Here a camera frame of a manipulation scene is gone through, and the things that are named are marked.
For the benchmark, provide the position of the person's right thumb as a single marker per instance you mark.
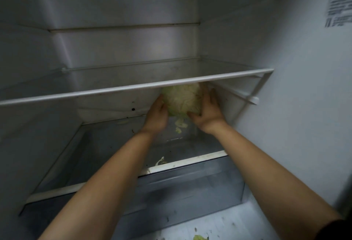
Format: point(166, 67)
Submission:
point(195, 115)

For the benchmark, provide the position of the person's right forearm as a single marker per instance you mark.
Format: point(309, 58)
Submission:
point(275, 187)

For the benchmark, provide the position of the clear crisper drawer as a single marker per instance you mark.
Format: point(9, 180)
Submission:
point(170, 193)

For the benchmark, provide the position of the person's right hand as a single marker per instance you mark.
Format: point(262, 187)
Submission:
point(210, 116)

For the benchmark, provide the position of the pale green cabbage head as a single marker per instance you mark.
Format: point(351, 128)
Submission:
point(182, 99)

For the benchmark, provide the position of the person's left thumb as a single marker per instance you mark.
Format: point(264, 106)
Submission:
point(164, 108)

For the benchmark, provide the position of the black sleeve cuff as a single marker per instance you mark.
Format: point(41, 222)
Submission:
point(334, 230)

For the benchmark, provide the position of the loose cabbage leaf scrap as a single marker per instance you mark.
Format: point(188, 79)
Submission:
point(200, 237)
point(180, 125)
point(161, 161)

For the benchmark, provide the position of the white refrigerator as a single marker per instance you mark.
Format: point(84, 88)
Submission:
point(176, 55)

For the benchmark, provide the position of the glass fridge shelf white trim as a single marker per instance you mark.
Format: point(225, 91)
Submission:
point(132, 83)
point(115, 152)

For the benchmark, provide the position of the person's left hand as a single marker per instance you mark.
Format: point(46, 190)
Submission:
point(156, 119)

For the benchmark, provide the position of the person's left forearm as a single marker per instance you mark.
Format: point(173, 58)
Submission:
point(101, 190)

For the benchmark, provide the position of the printed label sticker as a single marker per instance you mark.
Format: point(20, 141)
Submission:
point(339, 0)

